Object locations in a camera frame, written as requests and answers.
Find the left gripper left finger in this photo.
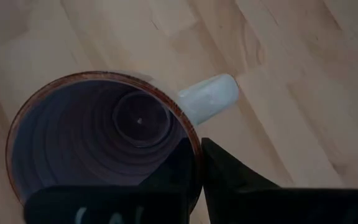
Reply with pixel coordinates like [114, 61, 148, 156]
[23, 138, 200, 224]

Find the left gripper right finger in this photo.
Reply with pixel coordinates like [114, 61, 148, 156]
[201, 138, 358, 224]

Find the purple mug white handle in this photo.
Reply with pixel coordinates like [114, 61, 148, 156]
[5, 70, 240, 215]

